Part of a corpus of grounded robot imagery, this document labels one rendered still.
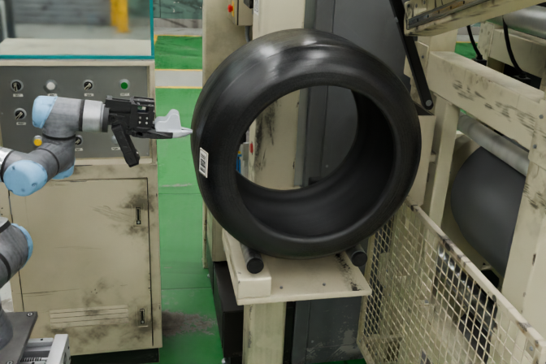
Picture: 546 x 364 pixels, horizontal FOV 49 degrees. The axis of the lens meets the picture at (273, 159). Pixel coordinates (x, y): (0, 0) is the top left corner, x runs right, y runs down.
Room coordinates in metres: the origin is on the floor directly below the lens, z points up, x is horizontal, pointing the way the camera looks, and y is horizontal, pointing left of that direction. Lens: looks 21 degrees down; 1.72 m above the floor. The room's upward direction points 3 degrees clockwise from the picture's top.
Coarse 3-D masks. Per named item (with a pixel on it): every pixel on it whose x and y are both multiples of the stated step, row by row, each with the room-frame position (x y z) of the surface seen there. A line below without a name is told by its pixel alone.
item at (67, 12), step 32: (0, 0) 1.92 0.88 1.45; (32, 0) 1.94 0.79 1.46; (64, 0) 1.96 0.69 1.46; (96, 0) 1.99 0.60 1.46; (128, 0) 2.01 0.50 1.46; (0, 32) 1.92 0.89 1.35; (32, 32) 1.94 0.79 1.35; (64, 32) 1.96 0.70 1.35; (96, 32) 1.98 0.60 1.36; (128, 32) 2.01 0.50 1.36
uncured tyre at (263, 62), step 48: (240, 48) 1.52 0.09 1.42; (288, 48) 1.37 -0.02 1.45; (336, 48) 1.38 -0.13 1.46; (240, 96) 1.31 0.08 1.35; (384, 96) 1.37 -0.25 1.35; (192, 144) 1.43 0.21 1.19; (384, 144) 1.63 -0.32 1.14; (240, 192) 1.58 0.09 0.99; (288, 192) 1.62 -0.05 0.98; (336, 192) 1.63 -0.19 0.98; (384, 192) 1.39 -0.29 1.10; (240, 240) 1.34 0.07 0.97; (288, 240) 1.32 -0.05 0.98; (336, 240) 1.35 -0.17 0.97
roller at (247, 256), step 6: (240, 246) 1.43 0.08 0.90; (246, 246) 1.39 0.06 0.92; (246, 252) 1.37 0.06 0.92; (252, 252) 1.36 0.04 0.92; (258, 252) 1.37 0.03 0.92; (246, 258) 1.35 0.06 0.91; (252, 258) 1.33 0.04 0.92; (258, 258) 1.33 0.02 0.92; (246, 264) 1.33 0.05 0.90; (252, 264) 1.32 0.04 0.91; (258, 264) 1.33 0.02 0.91; (252, 270) 1.32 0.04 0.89; (258, 270) 1.33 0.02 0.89
